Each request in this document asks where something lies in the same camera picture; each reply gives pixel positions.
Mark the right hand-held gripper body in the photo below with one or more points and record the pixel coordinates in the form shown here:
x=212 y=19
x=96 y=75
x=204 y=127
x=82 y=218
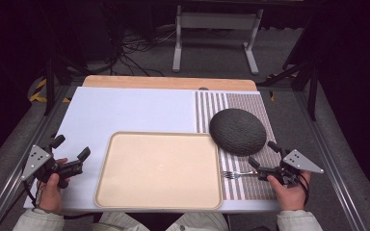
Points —
x=297 y=160

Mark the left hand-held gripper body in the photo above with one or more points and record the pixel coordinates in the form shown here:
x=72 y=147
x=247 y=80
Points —
x=38 y=159

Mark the silver metal fork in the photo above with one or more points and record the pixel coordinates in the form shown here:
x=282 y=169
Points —
x=237 y=174

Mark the person's right hand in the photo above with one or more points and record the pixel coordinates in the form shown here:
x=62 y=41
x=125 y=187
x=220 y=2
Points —
x=290 y=195

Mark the person's left hand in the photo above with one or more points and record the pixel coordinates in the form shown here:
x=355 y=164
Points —
x=50 y=195

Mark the dark grey round plate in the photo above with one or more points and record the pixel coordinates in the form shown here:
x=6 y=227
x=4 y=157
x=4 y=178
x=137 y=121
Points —
x=237 y=132

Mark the striped woven placemat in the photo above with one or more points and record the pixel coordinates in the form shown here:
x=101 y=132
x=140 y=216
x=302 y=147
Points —
x=257 y=106

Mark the yellow black hazard tape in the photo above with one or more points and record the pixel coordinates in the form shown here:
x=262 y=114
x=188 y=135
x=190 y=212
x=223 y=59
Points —
x=38 y=93

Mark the black tripod stand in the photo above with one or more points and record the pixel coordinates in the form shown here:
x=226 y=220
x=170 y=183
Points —
x=49 y=83
x=311 y=80

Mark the white table mat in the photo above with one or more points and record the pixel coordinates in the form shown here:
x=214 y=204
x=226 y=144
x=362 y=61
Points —
x=125 y=109

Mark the beige rectangular tray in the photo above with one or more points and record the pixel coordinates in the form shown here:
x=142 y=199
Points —
x=159 y=170

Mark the person's left leg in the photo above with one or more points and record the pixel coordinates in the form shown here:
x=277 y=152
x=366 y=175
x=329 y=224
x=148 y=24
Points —
x=118 y=223

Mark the person's leg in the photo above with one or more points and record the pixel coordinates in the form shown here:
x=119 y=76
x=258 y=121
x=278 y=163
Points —
x=199 y=223
x=118 y=223

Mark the person's right leg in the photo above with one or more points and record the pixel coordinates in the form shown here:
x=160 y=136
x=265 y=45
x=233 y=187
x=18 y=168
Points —
x=199 y=223

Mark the grey metal stand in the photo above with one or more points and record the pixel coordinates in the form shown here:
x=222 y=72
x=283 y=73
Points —
x=218 y=20

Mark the grey metal rail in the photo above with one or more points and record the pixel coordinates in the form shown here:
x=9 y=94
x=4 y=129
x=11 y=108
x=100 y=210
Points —
x=19 y=154
x=330 y=154

